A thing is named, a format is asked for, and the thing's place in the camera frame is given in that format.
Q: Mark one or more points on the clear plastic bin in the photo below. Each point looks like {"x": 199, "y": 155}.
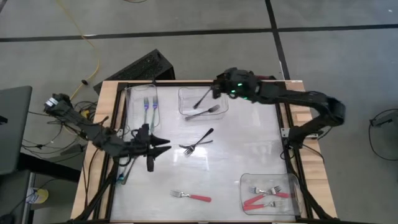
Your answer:
{"x": 267, "y": 180}
{"x": 186, "y": 93}
{"x": 136, "y": 102}

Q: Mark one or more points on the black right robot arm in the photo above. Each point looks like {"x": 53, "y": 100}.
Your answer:
{"x": 295, "y": 96}

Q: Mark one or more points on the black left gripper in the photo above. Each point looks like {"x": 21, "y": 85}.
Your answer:
{"x": 143, "y": 146}

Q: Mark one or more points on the black metal table frame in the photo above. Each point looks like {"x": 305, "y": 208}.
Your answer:
{"x": 186, "y": 83}

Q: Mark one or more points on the yellow roll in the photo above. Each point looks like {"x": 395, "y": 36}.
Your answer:
{"x": 42, "y": 196}

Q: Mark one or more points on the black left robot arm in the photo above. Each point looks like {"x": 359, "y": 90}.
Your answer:
{"x": 93, "y": 133}

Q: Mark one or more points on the black floor beam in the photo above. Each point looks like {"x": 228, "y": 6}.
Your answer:
{"x": 53, "y": 168}

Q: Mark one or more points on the dark grey cabinet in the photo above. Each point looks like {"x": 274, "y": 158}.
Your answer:
{"x": 14, "y": 130}

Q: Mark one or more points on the black perforated box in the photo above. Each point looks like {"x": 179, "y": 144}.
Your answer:
{"x": 140, "y": 67}

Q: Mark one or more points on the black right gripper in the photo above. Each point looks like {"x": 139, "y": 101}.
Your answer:
{"x": 239, "y": 84}

